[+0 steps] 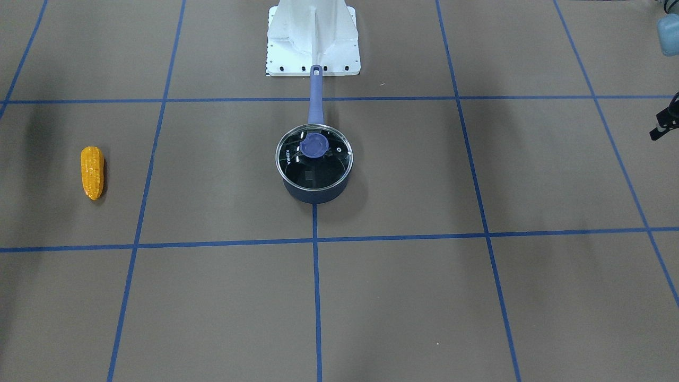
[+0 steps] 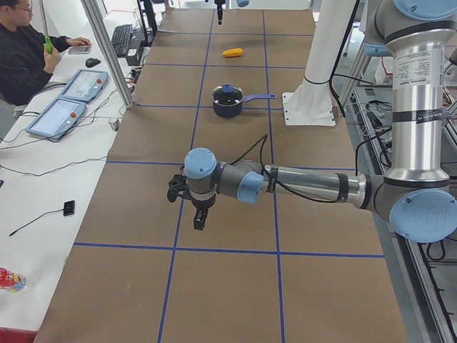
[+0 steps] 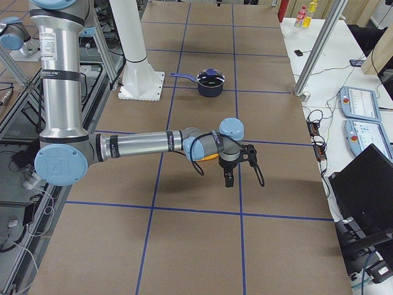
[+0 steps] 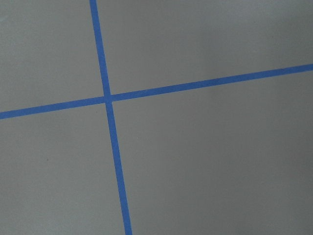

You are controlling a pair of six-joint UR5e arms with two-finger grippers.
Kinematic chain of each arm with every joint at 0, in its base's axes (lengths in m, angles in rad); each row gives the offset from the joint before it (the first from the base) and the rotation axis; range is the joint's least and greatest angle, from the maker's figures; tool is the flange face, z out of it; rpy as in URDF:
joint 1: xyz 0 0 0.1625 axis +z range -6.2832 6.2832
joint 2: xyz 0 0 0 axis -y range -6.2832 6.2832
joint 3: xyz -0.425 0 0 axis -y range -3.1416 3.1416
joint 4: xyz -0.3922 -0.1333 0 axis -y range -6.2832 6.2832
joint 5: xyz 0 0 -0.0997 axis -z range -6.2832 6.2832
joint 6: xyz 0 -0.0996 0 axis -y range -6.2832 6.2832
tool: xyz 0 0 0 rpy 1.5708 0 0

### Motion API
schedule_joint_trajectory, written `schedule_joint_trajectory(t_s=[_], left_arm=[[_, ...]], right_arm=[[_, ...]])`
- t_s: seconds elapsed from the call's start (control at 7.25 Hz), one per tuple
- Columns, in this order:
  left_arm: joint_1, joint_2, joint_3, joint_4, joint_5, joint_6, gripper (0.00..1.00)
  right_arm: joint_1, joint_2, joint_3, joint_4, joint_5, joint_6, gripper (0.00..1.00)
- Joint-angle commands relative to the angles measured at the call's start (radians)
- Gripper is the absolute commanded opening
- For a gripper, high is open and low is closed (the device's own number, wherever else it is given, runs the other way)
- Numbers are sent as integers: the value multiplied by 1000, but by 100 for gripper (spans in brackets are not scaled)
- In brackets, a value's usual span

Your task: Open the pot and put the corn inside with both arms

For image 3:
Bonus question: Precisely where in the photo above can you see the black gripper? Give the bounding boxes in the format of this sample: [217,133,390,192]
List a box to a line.
[219,151,241,187]

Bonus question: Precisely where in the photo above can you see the yellow corn cob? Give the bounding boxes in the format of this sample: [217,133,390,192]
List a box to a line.
[197,154,219,162]

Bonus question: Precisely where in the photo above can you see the dark blue pot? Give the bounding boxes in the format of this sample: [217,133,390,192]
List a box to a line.
[170,68,226,98]

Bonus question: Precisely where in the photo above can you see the glass pot lid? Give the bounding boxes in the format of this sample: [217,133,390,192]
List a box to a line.
[196,68,225,87]

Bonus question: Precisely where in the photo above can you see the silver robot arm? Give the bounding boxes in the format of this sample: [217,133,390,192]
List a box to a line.
[29,1,252,187]
[1,17,40,57]

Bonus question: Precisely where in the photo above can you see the black laptop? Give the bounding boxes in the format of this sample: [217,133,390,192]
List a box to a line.
[329,144,392,228]

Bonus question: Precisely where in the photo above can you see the lower teach pendant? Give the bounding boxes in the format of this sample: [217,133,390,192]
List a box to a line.
[344,119,392,161]

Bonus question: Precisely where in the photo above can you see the teach pendant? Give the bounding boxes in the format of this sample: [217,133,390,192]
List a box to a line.
[337,86,381,122]
[344,119,392,161]

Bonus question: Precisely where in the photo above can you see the small black device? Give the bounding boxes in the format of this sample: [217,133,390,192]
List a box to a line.
[294,50,303,57]

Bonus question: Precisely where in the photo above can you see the upper teach pendant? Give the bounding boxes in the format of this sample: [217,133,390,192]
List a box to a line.
[337,86,381,122]

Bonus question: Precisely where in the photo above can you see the yellow plastic bottle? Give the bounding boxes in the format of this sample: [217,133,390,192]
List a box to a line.
[302,0,317,28]

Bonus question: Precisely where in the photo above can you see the red label plastic bottle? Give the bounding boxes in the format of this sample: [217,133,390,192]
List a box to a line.
[292,6,306,33]

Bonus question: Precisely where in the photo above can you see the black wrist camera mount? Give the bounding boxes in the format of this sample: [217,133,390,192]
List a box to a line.
[239,144,257,167]

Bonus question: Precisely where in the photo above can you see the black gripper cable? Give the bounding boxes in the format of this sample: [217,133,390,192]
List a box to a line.
[187,132,225,176]

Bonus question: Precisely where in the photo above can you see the aluminium frame post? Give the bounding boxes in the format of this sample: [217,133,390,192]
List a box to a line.
[294,0,348,102]

